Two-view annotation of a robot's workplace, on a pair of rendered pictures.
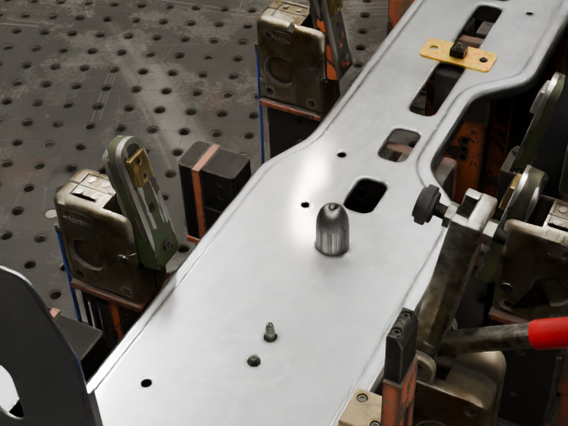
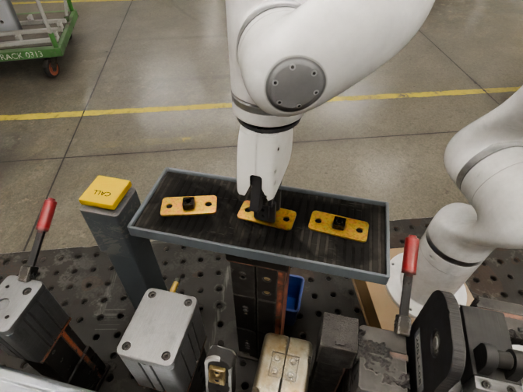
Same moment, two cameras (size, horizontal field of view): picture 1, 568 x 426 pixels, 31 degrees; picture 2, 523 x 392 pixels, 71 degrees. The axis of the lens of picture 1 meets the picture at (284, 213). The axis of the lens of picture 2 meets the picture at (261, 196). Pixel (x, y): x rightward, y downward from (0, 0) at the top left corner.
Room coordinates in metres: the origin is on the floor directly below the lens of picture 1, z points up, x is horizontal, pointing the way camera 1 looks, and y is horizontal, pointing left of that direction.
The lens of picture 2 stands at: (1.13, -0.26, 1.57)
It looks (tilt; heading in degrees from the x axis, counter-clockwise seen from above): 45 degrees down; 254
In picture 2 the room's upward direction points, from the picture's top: straight up
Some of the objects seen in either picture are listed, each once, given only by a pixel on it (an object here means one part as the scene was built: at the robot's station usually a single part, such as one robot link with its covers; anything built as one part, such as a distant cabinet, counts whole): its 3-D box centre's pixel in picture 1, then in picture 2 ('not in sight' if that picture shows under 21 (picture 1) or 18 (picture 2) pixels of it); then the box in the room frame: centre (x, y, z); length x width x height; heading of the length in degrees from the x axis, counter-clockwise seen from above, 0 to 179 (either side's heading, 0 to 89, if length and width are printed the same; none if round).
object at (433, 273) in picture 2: not in sight; (438, 265); (0.63, -0.61, 0.88); 0.19 x 0.19 x 0.18
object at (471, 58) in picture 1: (458, 51); not in sight; (0.99, -0.21, 1.01); 0.08 x 0.04 x 0.01; 61
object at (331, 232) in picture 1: (332, 231); not in sight; (0.70, -0.04, 1.02); 0.03 x 0.03 x 0.07
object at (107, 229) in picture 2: not in sight; (139, 272); (1.26, -0.74, 0.92); 0.08 x 0.08 x 0.44; 61
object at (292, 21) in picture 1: (301, 133); not in sight; (1.03, -0.03, 0.87); 0.12 x 0.09 x 0.35; 61
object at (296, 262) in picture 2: not in sight; (261, 218); (1.04, -0.61, 1.16); 0.37 x 0.14 x 0.02; 151
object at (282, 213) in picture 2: not in sight; (267, 212); (1.03, -0.61, 1.17); 0.08 x 0.04 x 0.01; 147
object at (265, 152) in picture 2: not in sight; (268, 144); (1.03, -0.61, 1.29); 0.10 x 0.07 x 0.11; 57
